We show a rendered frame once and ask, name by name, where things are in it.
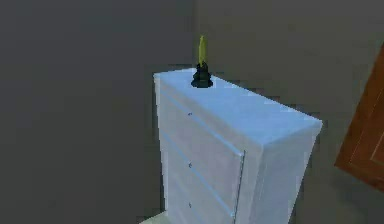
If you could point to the white chest of drawers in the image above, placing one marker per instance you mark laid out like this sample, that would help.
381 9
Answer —
213 146

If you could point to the yellow green candle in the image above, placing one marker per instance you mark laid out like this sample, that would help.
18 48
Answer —
202 50

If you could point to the brown wooden room door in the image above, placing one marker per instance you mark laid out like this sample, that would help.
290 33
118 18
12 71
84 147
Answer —
366 133

